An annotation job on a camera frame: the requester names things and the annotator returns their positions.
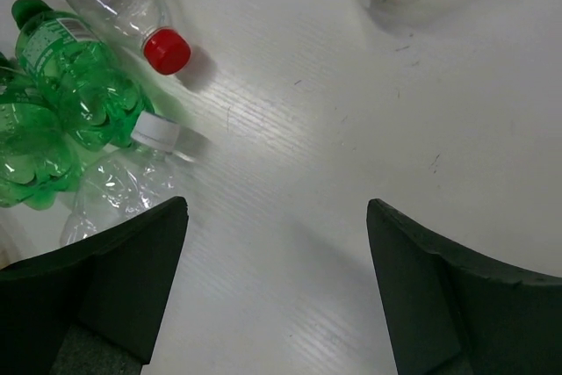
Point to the upper green bottle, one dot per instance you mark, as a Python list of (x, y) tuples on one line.
[(97, 101)]

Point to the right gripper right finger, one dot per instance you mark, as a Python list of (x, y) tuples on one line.
[(452, 310)]

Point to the long clear bottle white cap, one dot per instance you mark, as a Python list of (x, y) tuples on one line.
[(129, 181)]

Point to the red label bottle near bin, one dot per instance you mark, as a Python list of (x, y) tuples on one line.
[(145, 27)]

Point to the green bottle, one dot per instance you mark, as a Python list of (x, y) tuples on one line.
[(37, 160), (97, 101)]

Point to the lower green bottle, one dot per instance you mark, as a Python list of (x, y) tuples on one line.
[(37, 160)]

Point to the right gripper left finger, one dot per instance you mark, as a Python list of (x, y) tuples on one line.
[(94, 306)]

